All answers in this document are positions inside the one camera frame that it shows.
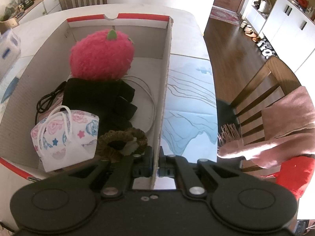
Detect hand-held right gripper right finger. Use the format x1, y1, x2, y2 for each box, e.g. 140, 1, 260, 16
159, 146, 244, 199

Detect white blue tissue pack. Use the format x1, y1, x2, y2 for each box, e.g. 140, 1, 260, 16
0, 28, 22, 79

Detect white printed face mask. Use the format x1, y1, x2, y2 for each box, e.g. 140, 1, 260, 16
31, 106, 100, 173

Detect red garment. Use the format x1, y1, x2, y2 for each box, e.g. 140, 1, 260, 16
273, 155, 314, 199

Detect white sideboard with wooden top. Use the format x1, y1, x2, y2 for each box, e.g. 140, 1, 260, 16
15, 0, 63, 25

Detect dark wooden slatted chair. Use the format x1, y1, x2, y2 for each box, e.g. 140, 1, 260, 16
230, 56, 302, 175

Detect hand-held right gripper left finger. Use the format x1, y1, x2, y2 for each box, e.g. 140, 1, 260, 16
69, 146, 154, 199

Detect orange slippers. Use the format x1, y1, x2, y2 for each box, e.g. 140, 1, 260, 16
245, 29, 261, 42

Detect red patterned rug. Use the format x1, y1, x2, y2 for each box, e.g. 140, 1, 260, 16
209, 6, 240, 26

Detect white tote bag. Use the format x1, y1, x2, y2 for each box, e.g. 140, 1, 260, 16
258, 0, 272, 14

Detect white usb cable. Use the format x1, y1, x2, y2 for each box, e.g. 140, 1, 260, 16
123, 75, 158, 134

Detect black cable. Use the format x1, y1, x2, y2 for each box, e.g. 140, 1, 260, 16
36, 81, 67, 124

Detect pink strawberry plush toy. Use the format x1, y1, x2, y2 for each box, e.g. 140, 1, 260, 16
69, 29, 135, 81

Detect blue printed table mat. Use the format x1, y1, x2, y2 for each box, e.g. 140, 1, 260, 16
0, 53, 219, 191

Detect pink fringed scarf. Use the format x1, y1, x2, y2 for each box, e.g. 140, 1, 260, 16
217, 86, 315, 171

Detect row of shoes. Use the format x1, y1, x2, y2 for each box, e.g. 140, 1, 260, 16
256, 39, 276, 59

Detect cardboard box with red stripe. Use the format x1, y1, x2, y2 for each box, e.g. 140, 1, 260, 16
0, 13, 174, 190

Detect brown scrunchie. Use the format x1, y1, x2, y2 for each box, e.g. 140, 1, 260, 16
95, 127, 148, 163

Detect black knit gloves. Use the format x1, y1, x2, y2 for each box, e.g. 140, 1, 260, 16
61, 77, 138, 134

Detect white cabinet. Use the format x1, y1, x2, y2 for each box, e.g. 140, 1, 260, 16
246, 0, 315, 72

